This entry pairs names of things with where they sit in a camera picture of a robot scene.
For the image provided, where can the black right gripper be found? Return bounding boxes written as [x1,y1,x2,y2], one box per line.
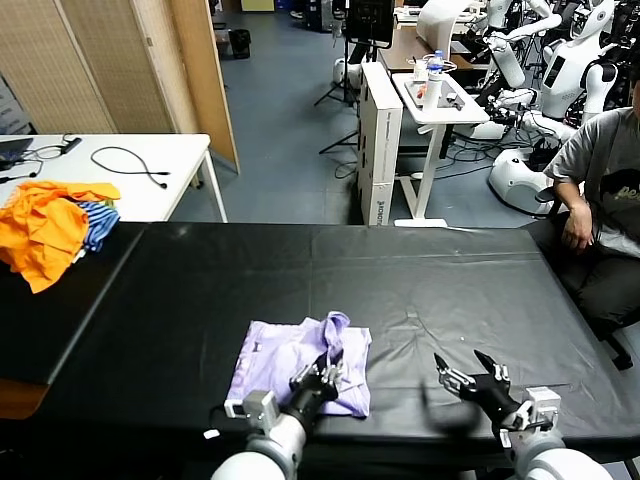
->
[433,349,526,426]

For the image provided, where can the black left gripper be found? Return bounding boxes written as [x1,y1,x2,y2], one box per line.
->
[287,349,347,426]

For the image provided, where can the lavender t-shirt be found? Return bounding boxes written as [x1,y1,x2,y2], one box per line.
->
[227,310,374,419]

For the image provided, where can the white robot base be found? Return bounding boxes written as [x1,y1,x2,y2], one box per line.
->
[487,148,557,217]

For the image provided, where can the person forearm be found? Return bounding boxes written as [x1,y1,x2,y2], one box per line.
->
[551,177,594,214]

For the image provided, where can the person hand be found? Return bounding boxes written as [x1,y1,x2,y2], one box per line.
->
[563,203,597,249]

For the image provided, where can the black table cover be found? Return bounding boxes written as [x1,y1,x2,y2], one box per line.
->
[47,221,640,480]

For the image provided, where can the tall white cardboard box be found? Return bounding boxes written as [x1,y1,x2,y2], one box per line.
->
[356,62,405,228]

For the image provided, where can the white table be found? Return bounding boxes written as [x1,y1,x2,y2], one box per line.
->
[0,133,230,224]

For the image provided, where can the white rolling cart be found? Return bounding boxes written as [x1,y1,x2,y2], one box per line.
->
[392,72,493,229]

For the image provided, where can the seated person grey shirt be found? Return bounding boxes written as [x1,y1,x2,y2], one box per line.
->
[519,64,640,337]

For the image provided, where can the blue striped garment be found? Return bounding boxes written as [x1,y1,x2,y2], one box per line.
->
[79,199,123,254]

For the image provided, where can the white bottle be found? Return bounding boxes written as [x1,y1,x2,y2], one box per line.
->
[424,69,446,116]

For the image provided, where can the black side table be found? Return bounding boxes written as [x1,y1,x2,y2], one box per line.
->
[0,222,147,386]

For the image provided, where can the black tripod stand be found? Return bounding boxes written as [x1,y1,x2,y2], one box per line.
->
[313,38,362,109]

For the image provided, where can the white round device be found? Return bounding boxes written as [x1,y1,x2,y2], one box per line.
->
[333,58,365,88]

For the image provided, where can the orange garment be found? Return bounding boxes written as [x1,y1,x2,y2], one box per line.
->
[0,179,124,294]

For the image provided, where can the white humanoid robot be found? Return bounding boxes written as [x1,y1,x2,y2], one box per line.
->
[519,0,624,147]
[480,0,564,92]

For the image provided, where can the brown desk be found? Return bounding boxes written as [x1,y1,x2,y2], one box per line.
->
[377,28,494,74]

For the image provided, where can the black trash bin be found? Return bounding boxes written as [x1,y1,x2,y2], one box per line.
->
[230,29,253,61]

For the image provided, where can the white curved shell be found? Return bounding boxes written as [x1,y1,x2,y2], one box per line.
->
[416,0,474,54]

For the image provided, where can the black monitor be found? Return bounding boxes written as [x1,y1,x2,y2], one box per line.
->
[344,0,397,51]

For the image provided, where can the wooden folding screen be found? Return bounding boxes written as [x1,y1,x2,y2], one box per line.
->
[0,0,242,176]

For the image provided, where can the dark laptop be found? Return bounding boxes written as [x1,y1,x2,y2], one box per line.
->
[0,137,36,172]

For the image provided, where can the grey stacked boxes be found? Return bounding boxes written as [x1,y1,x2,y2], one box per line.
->
[0,69,37,136]

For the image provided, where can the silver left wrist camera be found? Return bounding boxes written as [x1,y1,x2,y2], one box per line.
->
[223,389,279,432]

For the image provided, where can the black looped cable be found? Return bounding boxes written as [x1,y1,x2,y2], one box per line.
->
[90,145,172,191]

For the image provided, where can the black power adapter with cable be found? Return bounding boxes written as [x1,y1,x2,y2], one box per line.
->
[22,134,84,162]

